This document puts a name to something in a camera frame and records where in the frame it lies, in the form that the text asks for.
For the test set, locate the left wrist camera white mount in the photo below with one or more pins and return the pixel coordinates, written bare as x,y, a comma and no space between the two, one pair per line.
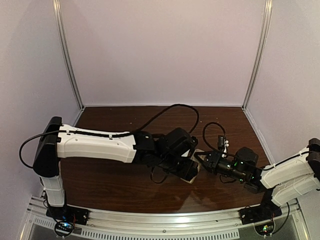
191,145

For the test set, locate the aluminium frame post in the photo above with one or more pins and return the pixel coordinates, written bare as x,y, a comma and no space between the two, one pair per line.
65,53
265,28

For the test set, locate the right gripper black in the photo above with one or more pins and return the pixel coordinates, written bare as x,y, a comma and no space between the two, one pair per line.
211,162

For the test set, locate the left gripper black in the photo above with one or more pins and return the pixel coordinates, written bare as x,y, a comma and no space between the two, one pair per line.
187,170

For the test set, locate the white remote control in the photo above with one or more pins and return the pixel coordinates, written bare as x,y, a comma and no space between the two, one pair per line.
195,160

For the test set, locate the left circuit board with LED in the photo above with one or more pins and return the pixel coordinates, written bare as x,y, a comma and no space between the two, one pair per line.
63,228

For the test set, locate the circuit board with led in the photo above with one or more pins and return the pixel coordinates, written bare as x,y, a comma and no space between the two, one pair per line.
63,228
265,229

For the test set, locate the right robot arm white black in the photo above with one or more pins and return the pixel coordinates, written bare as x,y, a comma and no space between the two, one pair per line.
281,182

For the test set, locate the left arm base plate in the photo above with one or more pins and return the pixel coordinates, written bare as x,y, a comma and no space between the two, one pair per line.
69,213

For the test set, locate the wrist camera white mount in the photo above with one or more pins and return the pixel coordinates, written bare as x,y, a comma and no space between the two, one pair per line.
191,145
222,144

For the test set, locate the right aluminium frame post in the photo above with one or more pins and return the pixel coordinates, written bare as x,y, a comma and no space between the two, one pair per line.
265,28

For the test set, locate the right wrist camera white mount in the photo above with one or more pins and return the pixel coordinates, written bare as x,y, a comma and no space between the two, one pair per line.
222,144

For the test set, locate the left aluminium frame post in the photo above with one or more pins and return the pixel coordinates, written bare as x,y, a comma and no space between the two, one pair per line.
65,53

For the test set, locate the right circuit board with LED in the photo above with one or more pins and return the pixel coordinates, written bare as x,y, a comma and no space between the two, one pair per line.
265,229

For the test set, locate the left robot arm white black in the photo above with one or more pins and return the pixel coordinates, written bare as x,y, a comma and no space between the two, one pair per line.
171,152

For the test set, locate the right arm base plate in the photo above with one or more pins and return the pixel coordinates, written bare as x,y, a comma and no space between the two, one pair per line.
254,214

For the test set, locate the aluminium front rail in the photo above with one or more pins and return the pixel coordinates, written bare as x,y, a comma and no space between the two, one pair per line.
210,225

